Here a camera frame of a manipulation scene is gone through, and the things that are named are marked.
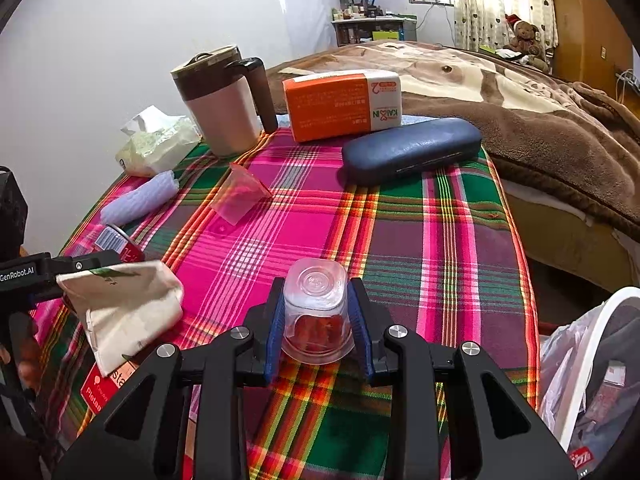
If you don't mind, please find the red drink can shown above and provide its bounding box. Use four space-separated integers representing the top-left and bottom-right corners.
92 224 146 263

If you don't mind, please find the brown teddy bear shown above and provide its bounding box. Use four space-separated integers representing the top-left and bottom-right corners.
502 14 551 68

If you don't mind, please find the person's left hand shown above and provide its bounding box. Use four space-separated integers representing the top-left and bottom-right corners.
0 312 42 396

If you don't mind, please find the white foam fruit net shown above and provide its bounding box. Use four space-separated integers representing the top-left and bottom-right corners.
101 170 179 226

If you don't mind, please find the pink translucent cup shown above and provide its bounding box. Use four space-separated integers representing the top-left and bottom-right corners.
209 162 273 227

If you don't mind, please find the green tissue pack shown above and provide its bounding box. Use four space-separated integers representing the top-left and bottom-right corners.
115 105 203 177

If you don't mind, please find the pink green plaid tablecloth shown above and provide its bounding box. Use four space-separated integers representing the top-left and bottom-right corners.
30 127 543 480

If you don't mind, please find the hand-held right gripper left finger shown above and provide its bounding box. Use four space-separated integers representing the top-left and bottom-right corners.
52 276 286 480

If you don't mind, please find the navy glasses case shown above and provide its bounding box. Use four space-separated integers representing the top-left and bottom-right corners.
341 117 482 187

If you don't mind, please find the clear plastic cup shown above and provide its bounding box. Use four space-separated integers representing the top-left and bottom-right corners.
280 258 356 365

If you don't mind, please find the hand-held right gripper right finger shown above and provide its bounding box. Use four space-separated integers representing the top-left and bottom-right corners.
347 276 581 480

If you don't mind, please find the cluttered small desk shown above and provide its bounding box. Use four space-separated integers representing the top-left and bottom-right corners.
331 14 418 47

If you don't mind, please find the white round trash bin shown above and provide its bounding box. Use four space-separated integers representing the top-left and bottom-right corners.
537 286 640 480

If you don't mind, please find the pink brown lidded mug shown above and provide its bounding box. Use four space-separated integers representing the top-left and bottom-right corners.
170 45 278 157

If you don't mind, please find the clear plastic bin liner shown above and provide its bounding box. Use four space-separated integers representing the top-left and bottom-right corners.
537 305 608 451

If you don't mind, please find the orange white cardboard box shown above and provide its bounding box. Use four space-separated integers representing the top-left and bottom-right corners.
282 70 403 143

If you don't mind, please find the brown plush blanket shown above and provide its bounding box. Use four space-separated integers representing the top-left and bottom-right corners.
265 40 640 241

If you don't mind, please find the flat red box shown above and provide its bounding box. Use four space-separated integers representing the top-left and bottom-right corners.
80 355 136 416

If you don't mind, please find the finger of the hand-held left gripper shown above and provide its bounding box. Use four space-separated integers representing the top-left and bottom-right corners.
39 251 123 286
27 285 68 308

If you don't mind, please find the white leaf print paper cup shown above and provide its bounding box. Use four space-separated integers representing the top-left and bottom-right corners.
55 260 185 378

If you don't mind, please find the patterned window curtain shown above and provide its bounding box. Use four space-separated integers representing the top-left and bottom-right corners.
452 0 558 51

